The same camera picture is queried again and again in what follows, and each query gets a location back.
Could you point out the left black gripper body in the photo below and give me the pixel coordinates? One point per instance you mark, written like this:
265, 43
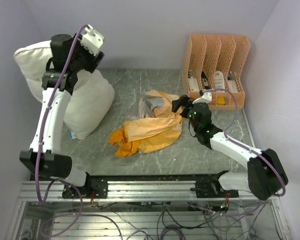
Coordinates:
84, 60

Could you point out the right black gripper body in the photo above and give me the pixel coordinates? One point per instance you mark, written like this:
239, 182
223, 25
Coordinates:
188, 111

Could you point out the orange Mickey Mouse pillowcase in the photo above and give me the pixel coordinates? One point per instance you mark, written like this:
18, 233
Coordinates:
155, 127

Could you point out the white pillow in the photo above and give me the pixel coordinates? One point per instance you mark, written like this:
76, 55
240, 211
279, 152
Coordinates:
91, 98

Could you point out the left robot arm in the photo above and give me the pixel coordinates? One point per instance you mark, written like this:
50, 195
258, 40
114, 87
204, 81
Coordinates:
70, 54

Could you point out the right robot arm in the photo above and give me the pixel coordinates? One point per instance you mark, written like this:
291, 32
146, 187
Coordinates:
264, 176

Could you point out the red white box in organizer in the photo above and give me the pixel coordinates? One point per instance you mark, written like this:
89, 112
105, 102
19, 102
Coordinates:
192, 82

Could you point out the yellow block in organizer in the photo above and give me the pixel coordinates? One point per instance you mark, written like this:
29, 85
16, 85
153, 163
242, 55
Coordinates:
221, 101

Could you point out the black item in organizer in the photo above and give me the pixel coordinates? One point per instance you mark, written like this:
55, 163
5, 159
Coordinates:
204, 80

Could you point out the white tube in organizer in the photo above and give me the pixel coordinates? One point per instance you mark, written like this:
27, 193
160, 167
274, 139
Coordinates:
219, 81

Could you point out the peach plastic file organizer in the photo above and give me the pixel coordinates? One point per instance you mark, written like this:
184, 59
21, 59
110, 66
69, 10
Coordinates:
209, 53

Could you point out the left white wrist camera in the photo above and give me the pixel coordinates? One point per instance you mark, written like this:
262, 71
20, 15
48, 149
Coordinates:
92, 40

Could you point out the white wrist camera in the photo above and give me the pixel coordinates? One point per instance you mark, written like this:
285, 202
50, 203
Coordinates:
92, 40
206, 97

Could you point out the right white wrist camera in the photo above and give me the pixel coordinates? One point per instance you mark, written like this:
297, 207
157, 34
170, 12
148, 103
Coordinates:
206, 97

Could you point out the aluminium mounting rail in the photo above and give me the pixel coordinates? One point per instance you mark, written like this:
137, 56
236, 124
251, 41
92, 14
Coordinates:
131, 191

